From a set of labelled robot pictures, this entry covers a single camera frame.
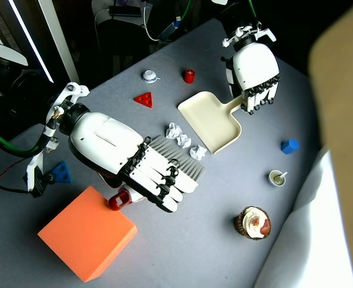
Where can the toy cupcake with cream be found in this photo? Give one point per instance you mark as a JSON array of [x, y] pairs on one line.
[[254, 223]]

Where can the blue triangle block with holes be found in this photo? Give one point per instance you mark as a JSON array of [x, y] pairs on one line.
[[63, 174]]

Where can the orange foam block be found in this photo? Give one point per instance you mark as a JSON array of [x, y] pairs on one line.
[[86, 240]]

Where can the black flat box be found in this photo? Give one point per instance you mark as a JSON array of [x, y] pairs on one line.
[[125, 11]]

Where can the red cylinder with white cross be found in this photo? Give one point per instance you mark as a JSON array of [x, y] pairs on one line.
[[189, 77]]

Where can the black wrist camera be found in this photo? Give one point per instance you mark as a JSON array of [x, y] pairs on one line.
[[41, 183]]

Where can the tan board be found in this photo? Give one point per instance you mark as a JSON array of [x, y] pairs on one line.
[[344, 90]]

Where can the small white toy bowl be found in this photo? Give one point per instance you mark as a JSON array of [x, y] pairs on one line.
[[274, 179]]

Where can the grey table cloth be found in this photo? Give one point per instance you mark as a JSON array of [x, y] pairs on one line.
[[179, 240]]

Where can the white pillar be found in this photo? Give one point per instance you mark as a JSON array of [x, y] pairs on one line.
[[59, 45]]

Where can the red triangle block with holes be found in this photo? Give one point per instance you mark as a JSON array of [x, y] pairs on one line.
[[145, 99]]

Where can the black chair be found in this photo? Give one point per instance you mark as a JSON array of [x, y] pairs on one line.
[[122, 36]]

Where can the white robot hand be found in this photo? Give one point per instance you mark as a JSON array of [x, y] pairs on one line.
[[104, 141], [254, 66]]

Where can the white and blue teacup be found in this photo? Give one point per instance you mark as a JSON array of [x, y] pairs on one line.
[[148, 76]]

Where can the small white toy spoon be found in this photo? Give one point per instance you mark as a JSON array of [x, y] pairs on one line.
[[281, 176]]

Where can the white light strip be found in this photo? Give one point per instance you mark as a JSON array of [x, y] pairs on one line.
[[33, 45]]

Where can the blue hexagonal block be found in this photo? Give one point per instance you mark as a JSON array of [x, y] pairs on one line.
[[290, 147]]

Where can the cream plastic dustpan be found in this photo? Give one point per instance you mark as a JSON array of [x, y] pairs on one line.
[[212, 123]]

